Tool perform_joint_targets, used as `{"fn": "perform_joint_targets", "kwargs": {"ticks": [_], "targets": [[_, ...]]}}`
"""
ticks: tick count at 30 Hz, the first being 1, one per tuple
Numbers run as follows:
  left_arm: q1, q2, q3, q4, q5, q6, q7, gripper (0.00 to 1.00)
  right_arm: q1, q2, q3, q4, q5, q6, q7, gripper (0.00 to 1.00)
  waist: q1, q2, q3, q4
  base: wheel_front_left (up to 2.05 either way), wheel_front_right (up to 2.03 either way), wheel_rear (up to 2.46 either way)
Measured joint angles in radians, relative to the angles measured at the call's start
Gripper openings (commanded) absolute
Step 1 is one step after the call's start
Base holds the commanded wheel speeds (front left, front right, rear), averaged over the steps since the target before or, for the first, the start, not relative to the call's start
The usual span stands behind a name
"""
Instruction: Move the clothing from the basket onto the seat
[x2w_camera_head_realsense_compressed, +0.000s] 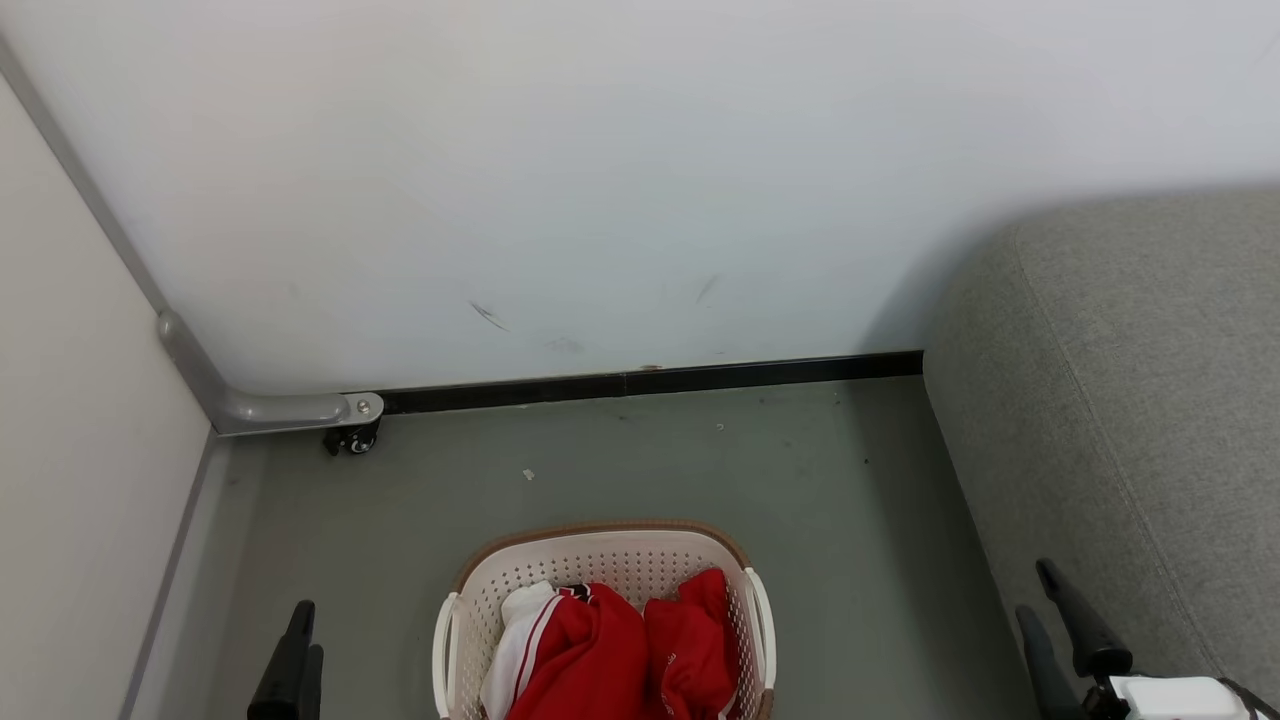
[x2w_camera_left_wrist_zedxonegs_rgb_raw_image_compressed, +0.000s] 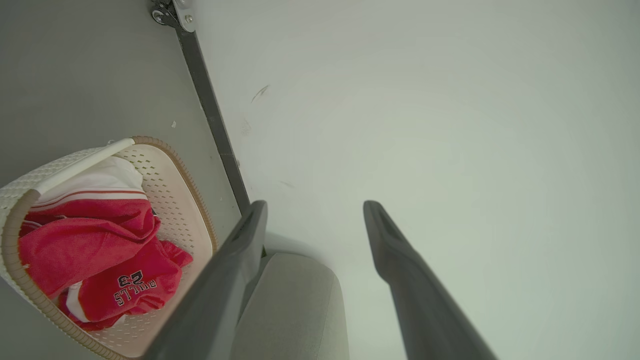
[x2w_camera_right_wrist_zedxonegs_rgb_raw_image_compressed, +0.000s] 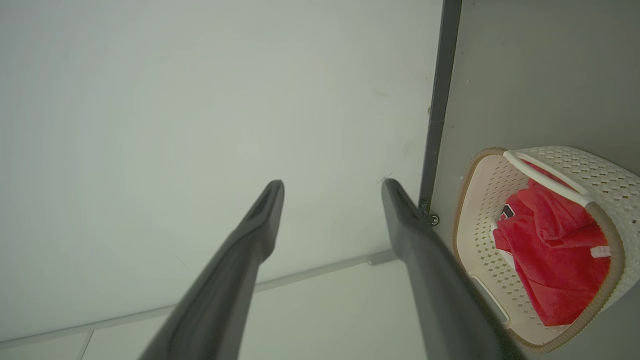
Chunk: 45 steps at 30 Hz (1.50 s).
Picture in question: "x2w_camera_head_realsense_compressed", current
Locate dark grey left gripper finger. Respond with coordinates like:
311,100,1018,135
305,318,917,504
300,645,325,720
248,601,317,720

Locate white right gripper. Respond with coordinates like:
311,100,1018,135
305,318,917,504
1015,558,1252,720

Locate red jersey white striped sleeves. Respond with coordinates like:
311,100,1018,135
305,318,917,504
480,580,649,720

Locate red printed jersey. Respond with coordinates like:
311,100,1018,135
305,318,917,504
643,568,742,720

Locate grey fabric sofa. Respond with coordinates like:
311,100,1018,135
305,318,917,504
922,190,1280,720

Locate black caster wheel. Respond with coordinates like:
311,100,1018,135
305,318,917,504
323,424,381,457

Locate white laundry basket brown rim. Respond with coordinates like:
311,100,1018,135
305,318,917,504
432,519,777,720

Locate black baseboard strip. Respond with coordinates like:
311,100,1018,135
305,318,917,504
380,350,924,416

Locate grey panel bottom rail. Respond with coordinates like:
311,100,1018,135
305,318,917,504
118,432,217,720

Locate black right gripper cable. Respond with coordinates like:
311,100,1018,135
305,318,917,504
1220,678,1280,720

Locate grey metal partition frame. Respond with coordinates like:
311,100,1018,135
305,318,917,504
0,35,385,437

